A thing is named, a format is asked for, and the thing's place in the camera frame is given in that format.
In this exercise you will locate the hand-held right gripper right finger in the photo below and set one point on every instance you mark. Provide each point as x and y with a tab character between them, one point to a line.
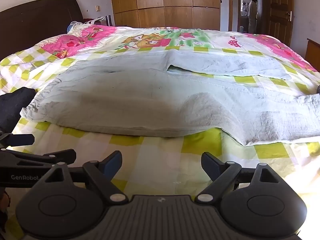
210	165

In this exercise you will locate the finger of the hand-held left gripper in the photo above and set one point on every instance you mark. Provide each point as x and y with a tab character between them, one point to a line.
50	156
21	140

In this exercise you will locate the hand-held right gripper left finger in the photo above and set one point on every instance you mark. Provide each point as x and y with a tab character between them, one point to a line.
114	163

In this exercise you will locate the light grey pants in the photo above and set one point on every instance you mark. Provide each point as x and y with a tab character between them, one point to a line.
125	100

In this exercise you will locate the black folded cloth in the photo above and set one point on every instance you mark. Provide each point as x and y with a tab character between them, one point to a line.
15	107

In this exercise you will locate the checked cartoon print bedsheet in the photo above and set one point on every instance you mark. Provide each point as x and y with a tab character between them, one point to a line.
155	155

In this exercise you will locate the dark brown headboard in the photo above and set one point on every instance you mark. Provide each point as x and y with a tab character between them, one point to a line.
30	25

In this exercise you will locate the blue cloth item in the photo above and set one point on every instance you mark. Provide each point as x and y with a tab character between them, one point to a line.
70	28

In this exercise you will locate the metal flask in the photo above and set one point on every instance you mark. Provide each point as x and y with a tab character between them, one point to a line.
108	20

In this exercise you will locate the wooden cabinet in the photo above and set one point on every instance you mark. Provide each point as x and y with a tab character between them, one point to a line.
313	53

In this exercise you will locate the brown wooden door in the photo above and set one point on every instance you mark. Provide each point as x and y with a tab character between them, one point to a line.
277	17

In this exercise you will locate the wooden wardrobe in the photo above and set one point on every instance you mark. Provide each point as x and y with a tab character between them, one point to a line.
162	0

